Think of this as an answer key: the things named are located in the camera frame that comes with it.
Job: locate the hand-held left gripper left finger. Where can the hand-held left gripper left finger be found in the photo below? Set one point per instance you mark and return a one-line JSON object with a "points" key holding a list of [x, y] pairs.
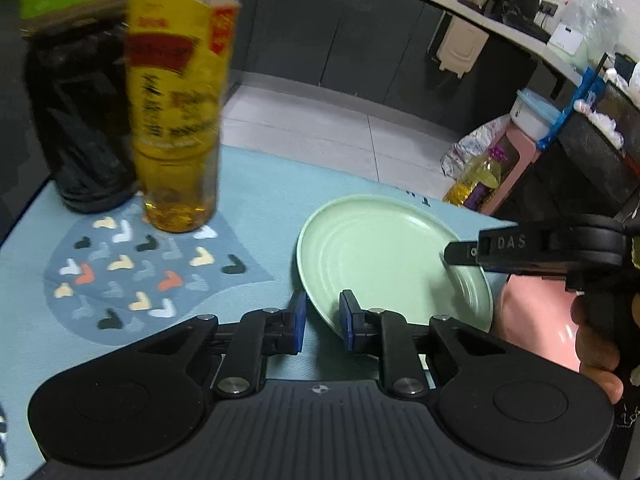
{"points": [[297, 320]]}

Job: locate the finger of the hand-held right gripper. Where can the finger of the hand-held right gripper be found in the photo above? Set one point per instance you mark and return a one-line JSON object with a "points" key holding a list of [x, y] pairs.
{"points": [[462, 254]]}

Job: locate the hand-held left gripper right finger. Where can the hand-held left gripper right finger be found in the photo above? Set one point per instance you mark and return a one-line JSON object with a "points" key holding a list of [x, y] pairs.
{"points": [[348, 325]]}

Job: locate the green plate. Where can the green plate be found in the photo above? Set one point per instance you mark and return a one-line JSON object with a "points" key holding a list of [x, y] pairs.
{"points": [[380, 245]]}

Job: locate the person's right hand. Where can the person's right hand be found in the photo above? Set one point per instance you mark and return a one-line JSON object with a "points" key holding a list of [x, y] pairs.
{"points": [[592, 350]]}

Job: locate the large cooking oil bottle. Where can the large cooking oil bottle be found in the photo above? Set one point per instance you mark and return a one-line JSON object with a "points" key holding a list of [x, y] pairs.
{"points": [[475, 180]]}

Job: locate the black mesh rack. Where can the black mesh rack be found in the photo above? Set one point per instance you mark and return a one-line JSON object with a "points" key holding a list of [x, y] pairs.
{"points": [[590, 170]]}

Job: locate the pink stool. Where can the pink stool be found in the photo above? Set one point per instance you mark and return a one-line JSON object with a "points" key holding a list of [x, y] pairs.
{"points": [[515, 150]]}

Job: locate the patterned plastic bag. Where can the patterned plastic bag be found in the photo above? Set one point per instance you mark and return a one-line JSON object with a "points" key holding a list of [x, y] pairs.
{"points": [[467, 142]]}

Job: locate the white container with blue lid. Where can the white container with blue lid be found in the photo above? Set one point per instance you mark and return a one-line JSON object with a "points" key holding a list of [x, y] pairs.
{"points": [[532, 115]]}

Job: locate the small white plastic bag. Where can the small white plastic bag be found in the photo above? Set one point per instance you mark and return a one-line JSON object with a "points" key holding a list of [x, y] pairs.
{"points": [[600, 122]]}

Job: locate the large white plastic bag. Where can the large white plastic bag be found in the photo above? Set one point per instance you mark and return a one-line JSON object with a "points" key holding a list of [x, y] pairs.
{"points": [[625, 75]]}

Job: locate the beige hanging bin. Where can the beige hanging bin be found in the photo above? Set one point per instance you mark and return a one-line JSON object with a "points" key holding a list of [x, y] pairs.
{"points": [[460, 50]]}

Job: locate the yellow cooking wine bottle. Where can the yellow cooking wine bottle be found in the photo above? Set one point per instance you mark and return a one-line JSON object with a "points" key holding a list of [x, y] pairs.
{"points": [[175, 135]]}

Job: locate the white appliance with plastic cover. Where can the white appliance with plastic cover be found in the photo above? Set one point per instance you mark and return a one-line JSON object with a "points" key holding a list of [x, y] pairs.
{"points": [[585, 25]]}

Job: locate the black air fryer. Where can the black air fryer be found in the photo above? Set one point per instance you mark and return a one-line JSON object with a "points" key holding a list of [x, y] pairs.
{"points": [[520, 10]]}

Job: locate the dark kitchen cabinets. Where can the dark kitchen cabinets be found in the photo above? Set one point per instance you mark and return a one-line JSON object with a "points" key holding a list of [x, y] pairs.
{"points": [[360, 25]]}

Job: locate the dark sauce bottle green label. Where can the dark sauce bottle green label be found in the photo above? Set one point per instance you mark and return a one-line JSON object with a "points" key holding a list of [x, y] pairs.
{"points": [[75, 110]]}

